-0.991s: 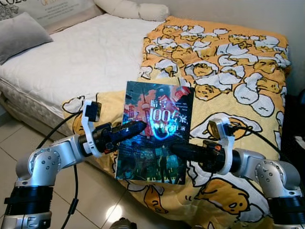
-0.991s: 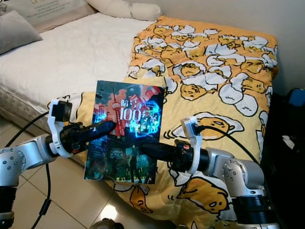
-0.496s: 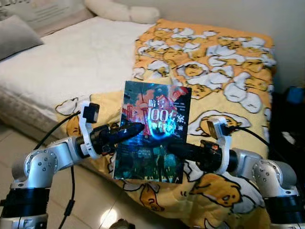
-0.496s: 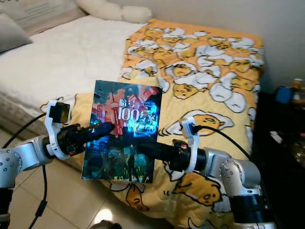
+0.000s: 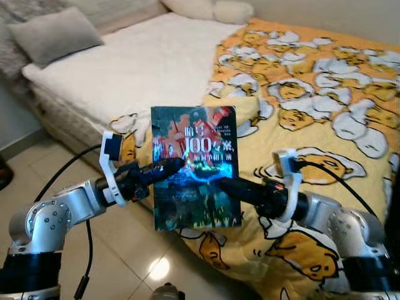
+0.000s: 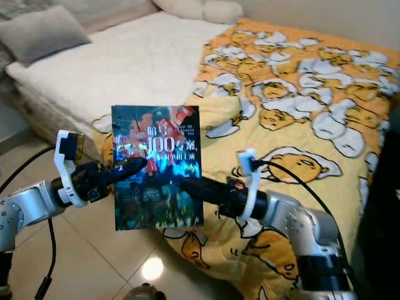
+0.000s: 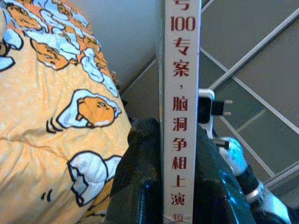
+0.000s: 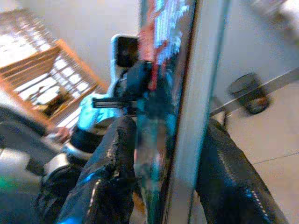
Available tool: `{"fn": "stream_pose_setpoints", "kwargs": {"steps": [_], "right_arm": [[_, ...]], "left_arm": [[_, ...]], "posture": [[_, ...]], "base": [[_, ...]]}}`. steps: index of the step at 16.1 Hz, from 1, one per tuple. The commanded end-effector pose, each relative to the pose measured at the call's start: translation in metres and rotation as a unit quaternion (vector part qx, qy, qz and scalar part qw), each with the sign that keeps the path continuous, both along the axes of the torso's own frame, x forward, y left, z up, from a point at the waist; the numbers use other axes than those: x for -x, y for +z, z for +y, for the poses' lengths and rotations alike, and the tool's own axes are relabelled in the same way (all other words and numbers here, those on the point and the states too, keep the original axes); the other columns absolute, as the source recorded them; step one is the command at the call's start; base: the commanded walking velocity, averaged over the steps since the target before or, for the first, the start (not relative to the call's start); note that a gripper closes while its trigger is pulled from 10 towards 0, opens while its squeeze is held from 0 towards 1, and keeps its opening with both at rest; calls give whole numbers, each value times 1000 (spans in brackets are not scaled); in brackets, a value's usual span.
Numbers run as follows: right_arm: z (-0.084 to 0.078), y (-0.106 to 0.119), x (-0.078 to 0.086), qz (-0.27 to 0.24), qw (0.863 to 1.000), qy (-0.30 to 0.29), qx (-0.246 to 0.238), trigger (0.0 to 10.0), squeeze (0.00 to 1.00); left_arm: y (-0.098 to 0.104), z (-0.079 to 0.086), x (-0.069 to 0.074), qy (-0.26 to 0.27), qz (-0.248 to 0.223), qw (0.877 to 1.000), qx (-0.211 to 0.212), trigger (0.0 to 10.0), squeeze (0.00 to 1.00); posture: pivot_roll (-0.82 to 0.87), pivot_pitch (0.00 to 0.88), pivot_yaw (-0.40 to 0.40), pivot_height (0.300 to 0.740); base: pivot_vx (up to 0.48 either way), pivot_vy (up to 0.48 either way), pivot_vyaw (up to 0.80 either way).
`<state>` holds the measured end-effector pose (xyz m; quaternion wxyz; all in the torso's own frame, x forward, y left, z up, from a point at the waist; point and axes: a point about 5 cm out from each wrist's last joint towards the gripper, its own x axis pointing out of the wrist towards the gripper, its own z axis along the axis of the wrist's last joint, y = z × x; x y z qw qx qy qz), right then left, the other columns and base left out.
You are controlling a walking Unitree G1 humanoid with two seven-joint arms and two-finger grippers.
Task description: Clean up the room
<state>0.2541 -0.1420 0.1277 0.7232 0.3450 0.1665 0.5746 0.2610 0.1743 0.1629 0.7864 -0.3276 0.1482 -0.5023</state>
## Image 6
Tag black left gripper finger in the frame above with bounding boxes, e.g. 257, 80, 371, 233
106, 157, 148, 185

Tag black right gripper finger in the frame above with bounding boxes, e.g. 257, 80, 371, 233
180, 179, 224, 204

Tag yellow cartoon egg blanket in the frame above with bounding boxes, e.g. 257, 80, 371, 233
94, 19, 400, 300

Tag grey square pillow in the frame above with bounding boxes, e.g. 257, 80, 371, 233
0, 5, 92, 67

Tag white quilted mattress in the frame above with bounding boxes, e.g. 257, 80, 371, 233
6, 11, 236, 158

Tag robot left leg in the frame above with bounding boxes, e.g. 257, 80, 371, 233
121, 282, 167, 300

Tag black furniture piece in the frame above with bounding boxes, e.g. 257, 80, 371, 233
353, 144, 400, 300

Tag cream long bolster pillow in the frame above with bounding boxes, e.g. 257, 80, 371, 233
152, 0, 244, 25

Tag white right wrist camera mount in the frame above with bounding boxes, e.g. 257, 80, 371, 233
236, 147, 264, 223

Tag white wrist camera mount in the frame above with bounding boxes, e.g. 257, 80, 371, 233
236, 147, 264, 223
54, 129, 88, 209

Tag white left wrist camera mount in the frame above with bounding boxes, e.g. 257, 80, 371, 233
54, 129, 88, 209

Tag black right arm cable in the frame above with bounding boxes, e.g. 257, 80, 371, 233
252, 159, 342, 236

